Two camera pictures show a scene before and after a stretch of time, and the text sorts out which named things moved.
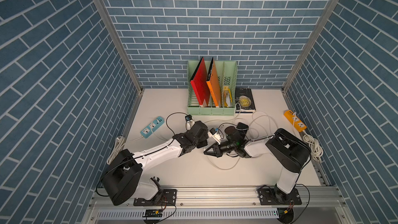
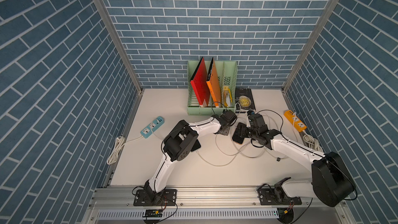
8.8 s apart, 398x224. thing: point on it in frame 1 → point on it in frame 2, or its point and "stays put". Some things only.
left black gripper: x=204 y=136 → x=226 y=133
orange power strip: x=296 y=121 stays put
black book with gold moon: x=244 y=96 stays put
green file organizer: x=226 y=74 stays put
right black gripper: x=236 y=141 → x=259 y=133
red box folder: x=199 y=81 stays put
